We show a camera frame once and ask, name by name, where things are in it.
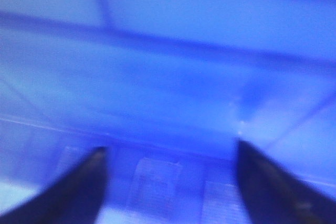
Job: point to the clear tape strip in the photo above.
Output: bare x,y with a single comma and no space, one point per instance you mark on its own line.
153,187

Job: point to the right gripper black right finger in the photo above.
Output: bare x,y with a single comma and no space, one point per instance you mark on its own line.
273,195

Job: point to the right blue plastic crate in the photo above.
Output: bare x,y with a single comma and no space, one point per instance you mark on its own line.
173,80

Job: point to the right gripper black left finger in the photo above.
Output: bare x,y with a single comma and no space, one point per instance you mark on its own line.
76,197

